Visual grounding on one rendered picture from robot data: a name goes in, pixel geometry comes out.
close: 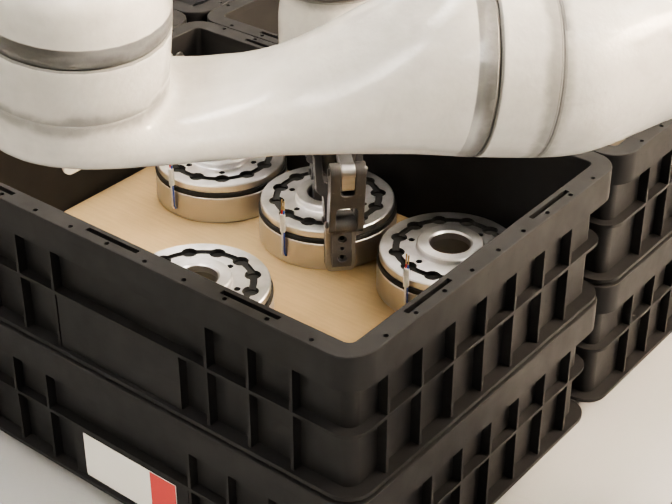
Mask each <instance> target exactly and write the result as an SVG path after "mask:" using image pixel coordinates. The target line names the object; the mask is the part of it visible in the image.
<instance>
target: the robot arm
mask: <svg viewBox="0 0 672 504"><path fill-rule="evenodd" d="M172 23H173V1H172V0H0V150H1V151H3V152H4V153H6V154H8V155H11V156H13V157H15V158H17V159H20V160H22V161H25V162H29V163H33V164H38V165H43V166H48V167H55V168H68V169H82V170H103V169H124V168H138V167H151V166H164V165H175V164H187V163H198V162H210V161H221V160H233V159H245V158H257V157H270V156H287V155H305V156H306V161H307V162H308V163H310V169H308V173H309V175H310V177H311V180H314V181H312V193H313V199H315V200H318V201H322V208H323V216H322V223H324V263H325V266H326V269H327V270H328V271H342V270H351V269H353V268H354V267H355V265H356V231H363V229H364V226H365V220H364V211H365V193H366V176H367V173H368V167H367V166H366V163H365V161H363V154H420V155H440V156H459V157H498V158H542V157H560V156H569V155H576V154H581V153H585V152H588V151H592V150H595V149H599V148H602V147H605V146H607V145H610V144H613V143H615V142H618V141H620V140H623V139H625V138H627V137H630V136H632V135H634V134H637V133H639V132H641V131H643V130H646V129H648V128H650V127H653V126H655V125H657V124H660V123H663V122H665V121H668V120H670V119H672V0H280V1H279V10H278V40H279V44H277V45H273V46H270V47H266V48H262V49H258V50H252V51H247V52H239V53H227V54H216V55H204V56H171V44H172ZM340 209H348V210H340Z"/></svg>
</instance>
